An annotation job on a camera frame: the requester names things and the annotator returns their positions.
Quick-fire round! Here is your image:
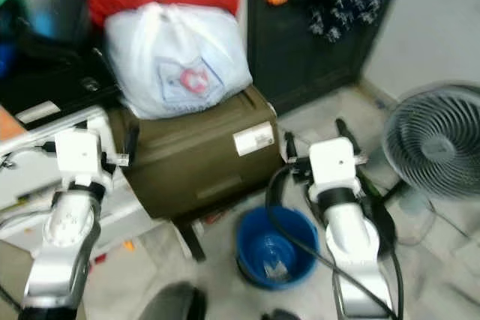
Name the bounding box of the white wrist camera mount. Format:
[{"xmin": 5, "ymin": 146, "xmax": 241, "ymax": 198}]
[
  {"xmin": 307, "ymin": 136, "xmax": 359, "ymax": 193},
  {"xmin": 54, "ymin": 127, "xmax": 104, "ymax": 190}
]

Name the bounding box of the black wardrobe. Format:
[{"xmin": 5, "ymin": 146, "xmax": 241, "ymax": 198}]
[{"xmin": 246, "ymin": 0, "xmax": 410, "ymax": 115}]

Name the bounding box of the brown cardboard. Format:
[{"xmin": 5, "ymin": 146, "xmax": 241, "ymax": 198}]
[{"xmin": 0, "ymin": 106, "xmax": 22, "ymax": 141}]

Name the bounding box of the silver robot right leg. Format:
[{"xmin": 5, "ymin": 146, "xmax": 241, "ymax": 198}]
[{"xmin": 262, "ymin": 309, "xmax": 301, "ymax": 320}]

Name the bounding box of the black case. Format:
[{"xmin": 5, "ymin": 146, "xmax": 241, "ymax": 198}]
[{"xmin": 15, "ymin": 0, "xmax": 91, "ymax": 43}]

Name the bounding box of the grey floor fan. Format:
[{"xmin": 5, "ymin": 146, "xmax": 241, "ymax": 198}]
[{"xmin": 381, "ymin": 84, "xmax": 480, "ymax": 246}]

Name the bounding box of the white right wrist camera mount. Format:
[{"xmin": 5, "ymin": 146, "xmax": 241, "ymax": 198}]
[{"xmin": 307, "ymin": 136, "xmax": 359, "ymax": 193}]

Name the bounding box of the white plastic bag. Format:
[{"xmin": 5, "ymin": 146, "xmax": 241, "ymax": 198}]
[{"xmin": 103, "ymin": 1, "xmax": 254, "ymax": 120}]

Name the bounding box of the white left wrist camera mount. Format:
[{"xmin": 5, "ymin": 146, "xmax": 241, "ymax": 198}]
[{"xmin": 54, "ymin": 127, "xmax": 104, "ymax": 190}]

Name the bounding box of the silver robot leg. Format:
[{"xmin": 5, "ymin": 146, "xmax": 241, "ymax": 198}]
[
  {"xmin": 262, "ymin": 309, "xmax": 301, "ymax": 320},
  {"xmin": 139, "ymin": 281, "xmax": 207, "ymax": 320}
]

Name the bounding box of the dark small table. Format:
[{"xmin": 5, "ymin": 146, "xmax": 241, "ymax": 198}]
[{"xmin": 172, "ymin": 185, "xmax": 286, "ymax": 265}]

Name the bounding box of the blue plastic bucket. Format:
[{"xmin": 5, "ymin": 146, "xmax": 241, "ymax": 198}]
[{"xmin": 235, "ymin": 206, "xmax": 320, "ymax": 291}]

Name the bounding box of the silver robot left leg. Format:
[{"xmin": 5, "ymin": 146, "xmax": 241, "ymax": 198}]
[{"xmin": 139, "ymin": 281, "xmax": 207, "ymax": 320}]

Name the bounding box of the olive brown storage box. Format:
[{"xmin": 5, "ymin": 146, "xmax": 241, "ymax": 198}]
[{"xmin": 109, "ymin": 84, "xmax": 286, "ymax": 222}]

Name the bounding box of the black white checked cloth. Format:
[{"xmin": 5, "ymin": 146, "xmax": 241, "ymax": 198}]
[{"xmin": 307, "ymin": 0, "xmax": 391, "ymax": 43}]

